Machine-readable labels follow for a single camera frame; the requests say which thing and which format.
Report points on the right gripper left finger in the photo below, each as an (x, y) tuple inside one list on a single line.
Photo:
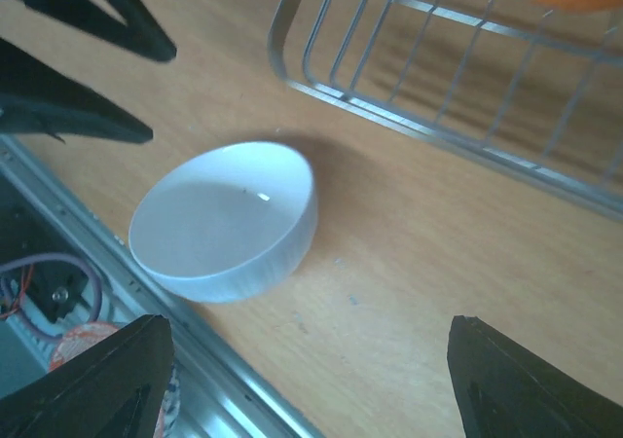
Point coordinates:
[(113, 389)]

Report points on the chrome wire dish rack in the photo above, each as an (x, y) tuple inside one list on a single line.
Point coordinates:
[(531, 91)]

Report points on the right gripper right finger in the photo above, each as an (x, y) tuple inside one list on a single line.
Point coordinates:
[(504, 390)]

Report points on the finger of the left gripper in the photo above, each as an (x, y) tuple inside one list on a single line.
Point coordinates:
[(126, 24), (36, 99)]

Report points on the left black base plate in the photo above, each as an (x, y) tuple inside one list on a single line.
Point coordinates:
[(55, 287)]

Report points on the plain white bottom bowl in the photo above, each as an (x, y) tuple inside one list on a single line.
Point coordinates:
[(229, 224)]

